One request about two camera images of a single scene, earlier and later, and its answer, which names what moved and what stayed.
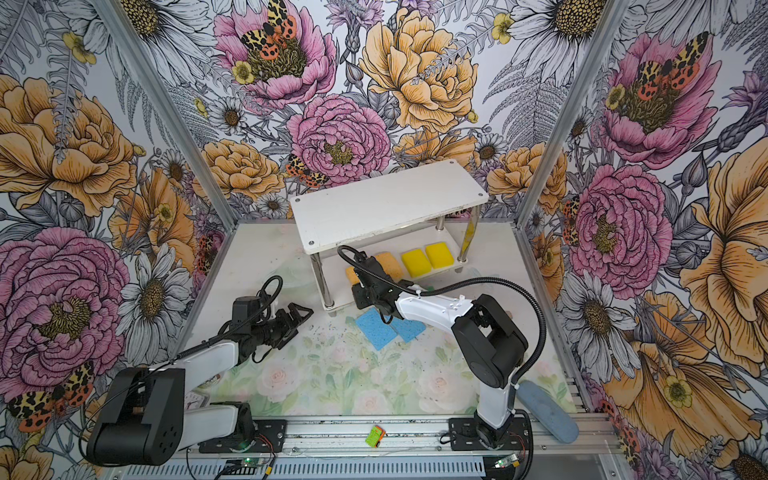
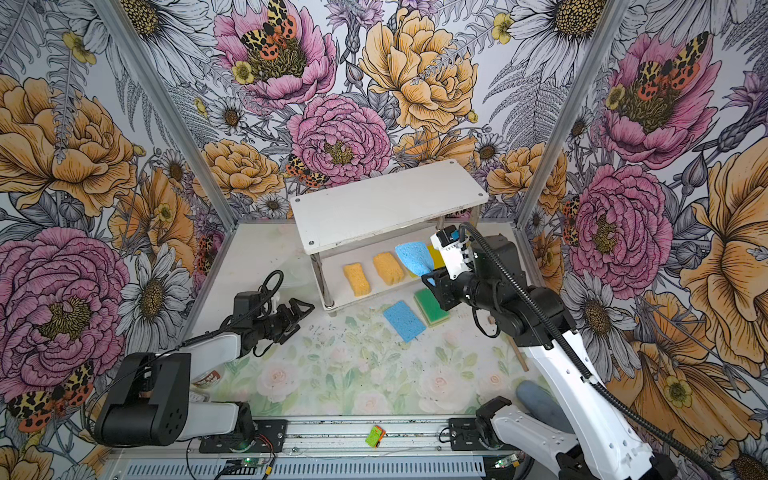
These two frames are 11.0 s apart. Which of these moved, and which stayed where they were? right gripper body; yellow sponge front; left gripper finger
Moved: right gripper body
Stayed: yellow sponge front; left gripper finger
